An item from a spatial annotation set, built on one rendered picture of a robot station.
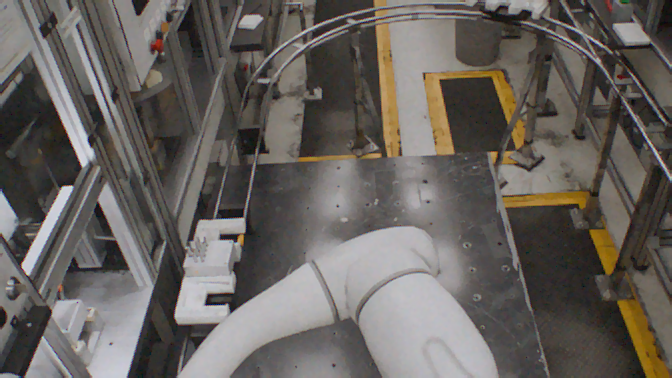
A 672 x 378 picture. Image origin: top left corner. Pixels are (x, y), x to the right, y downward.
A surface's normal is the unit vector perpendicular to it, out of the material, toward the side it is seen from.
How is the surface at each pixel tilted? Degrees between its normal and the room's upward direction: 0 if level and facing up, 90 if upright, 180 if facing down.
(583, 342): 0
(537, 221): 0
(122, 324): 0
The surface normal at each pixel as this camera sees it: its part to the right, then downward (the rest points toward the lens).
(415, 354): -0.44, -0.40
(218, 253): -0.07, -0.75
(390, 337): -0.70, -0.26
